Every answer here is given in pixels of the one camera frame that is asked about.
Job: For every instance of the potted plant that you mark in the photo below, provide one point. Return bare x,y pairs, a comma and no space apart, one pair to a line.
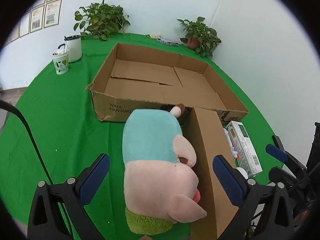
100,20
200,38

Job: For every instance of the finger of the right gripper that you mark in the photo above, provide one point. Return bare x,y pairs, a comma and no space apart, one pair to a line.
276,153
277,142

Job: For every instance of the framed certificates on wall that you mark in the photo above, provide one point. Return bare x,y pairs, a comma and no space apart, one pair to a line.
42,14

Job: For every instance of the colourful small packet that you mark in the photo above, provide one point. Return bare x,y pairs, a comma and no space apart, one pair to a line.
164,41

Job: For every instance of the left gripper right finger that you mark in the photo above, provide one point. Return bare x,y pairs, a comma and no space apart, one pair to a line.
276,221

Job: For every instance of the right potted plant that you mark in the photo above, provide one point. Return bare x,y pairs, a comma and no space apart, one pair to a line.
200,38

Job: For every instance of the pig plush toy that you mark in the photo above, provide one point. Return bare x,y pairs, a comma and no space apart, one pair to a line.
160,186

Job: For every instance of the narrow cardboard box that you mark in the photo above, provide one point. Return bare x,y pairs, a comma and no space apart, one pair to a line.
205,132

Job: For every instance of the green leaf pattern cup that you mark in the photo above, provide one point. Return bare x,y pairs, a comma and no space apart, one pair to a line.
61,59

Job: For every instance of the green tablecloth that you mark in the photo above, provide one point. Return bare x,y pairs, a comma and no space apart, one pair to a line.
64,136

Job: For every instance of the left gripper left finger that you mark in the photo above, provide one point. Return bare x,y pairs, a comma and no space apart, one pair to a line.
45,219

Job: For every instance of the left potted plant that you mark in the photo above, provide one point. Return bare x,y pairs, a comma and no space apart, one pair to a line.
100,20

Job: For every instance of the white medicine box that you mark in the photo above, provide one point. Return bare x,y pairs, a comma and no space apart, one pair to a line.
247,156

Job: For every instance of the white folding phone stand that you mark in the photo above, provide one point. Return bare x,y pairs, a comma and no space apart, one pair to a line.
234,152

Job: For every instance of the large cardboard tray box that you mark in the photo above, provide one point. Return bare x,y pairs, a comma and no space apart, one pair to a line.
134,77

